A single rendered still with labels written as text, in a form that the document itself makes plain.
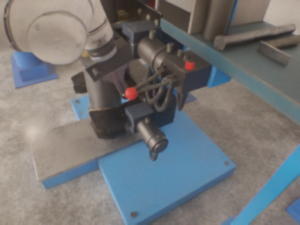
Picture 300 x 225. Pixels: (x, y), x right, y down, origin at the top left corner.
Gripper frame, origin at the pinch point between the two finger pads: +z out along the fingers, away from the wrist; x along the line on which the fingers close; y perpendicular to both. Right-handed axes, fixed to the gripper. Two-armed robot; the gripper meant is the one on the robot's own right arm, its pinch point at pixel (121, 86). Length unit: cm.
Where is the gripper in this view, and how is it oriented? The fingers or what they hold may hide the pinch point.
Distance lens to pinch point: 66.1
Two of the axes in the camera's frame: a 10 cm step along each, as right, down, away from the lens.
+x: 8.3, -5.4, 1.4
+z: 2.5, 5.8, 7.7
